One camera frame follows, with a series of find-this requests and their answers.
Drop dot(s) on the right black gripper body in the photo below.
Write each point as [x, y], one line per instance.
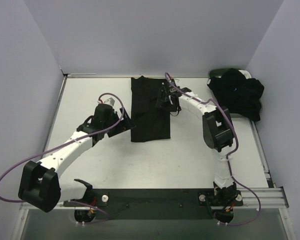
[165, 97]

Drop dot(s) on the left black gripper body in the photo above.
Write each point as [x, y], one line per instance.
[118, 122]

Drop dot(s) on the black printed t shirt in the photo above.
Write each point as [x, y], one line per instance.
[151, 123]

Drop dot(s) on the dark grey plastic basket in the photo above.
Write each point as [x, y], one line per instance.
[215, 72]

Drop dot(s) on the black t shirt pile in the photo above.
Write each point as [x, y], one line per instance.
[240, 97]

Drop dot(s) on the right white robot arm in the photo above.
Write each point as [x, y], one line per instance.
[216, 127]

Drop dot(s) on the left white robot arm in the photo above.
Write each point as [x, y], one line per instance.
[40, 185]

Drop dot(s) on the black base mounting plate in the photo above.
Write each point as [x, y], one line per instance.
[156, 204]

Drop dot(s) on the white t shirt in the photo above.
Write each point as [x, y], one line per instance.
[246, 74]

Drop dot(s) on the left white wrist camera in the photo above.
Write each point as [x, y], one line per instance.
[109, 101]

